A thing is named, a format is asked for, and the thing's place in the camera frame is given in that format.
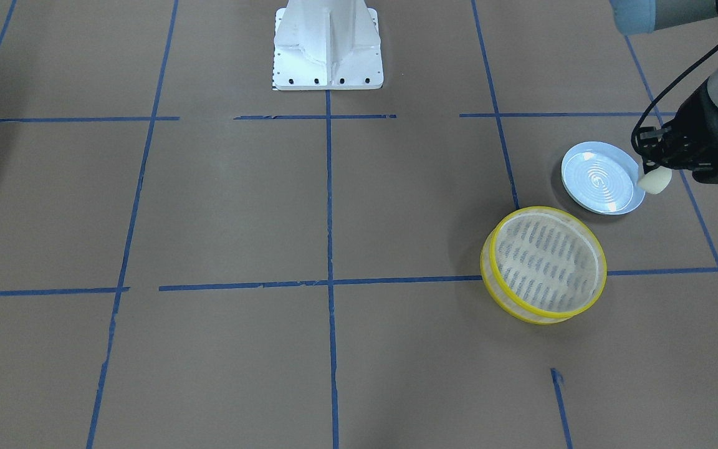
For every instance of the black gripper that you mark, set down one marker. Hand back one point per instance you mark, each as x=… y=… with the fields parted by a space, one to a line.
x=690 y=128

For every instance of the white steamed bun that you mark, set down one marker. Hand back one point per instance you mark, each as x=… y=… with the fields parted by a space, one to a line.
x=656 y=180

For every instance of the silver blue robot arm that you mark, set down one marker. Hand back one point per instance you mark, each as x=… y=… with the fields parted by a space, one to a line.
x=642 y=17

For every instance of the white steamer liner cloth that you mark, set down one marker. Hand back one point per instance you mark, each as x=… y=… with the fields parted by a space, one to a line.
x=546 y=262

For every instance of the yellow bamboo steamer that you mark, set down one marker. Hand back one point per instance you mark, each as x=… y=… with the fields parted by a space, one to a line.
x=543 y=265

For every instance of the light blue plate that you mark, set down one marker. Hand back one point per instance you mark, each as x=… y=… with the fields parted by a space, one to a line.
x=602 y=178

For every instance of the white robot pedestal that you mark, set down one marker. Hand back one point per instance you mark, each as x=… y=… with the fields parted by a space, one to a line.
x=320 y=45

